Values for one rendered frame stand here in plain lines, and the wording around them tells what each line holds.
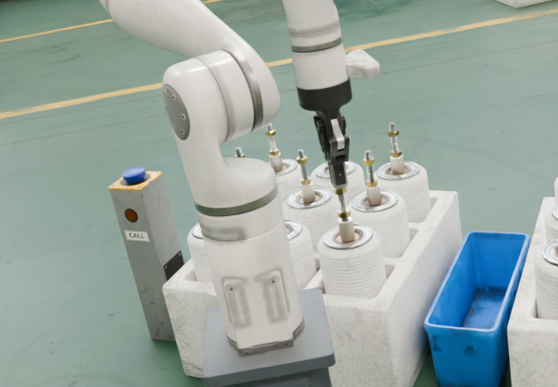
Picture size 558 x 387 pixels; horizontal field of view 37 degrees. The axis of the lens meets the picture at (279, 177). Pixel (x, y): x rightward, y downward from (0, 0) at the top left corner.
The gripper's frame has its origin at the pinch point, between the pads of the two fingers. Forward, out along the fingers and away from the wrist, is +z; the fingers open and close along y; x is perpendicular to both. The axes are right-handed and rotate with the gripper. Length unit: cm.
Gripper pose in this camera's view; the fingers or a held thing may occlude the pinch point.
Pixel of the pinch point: (337, 173)
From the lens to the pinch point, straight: 120.9
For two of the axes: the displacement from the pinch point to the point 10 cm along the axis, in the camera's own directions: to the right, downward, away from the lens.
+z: 1.8, 9.1, 3.8
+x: 9.7, -2.3, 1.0
